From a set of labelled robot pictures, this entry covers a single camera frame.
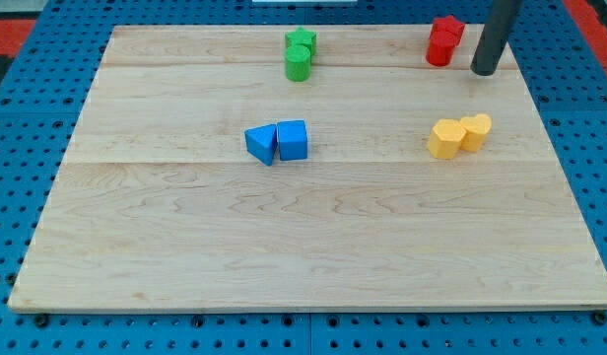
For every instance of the yellow heart block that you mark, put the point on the yellow heart block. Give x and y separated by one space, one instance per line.
477 128

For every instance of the blue cube block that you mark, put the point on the blue cube block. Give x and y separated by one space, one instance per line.
292 140

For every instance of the blue triangle block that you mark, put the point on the blue triangle block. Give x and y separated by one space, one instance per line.
262 143

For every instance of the light wooden board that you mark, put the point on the light wooden board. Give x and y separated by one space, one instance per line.
158 208

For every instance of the green cylinder block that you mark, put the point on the green cylinder block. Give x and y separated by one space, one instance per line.
297 63

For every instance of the green star block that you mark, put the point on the green star block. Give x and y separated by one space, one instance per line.
303 37

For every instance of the yellow hexagon block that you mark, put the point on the yellow hexagon block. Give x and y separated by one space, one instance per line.
445 139

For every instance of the red cylinder block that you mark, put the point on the red cylinder block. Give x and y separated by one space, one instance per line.
441 48

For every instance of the red star block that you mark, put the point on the red star block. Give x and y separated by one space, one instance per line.
448 24

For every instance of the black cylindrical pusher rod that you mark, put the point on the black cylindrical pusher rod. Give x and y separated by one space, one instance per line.
494 36

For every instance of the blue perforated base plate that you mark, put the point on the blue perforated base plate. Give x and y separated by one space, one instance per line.
42 94

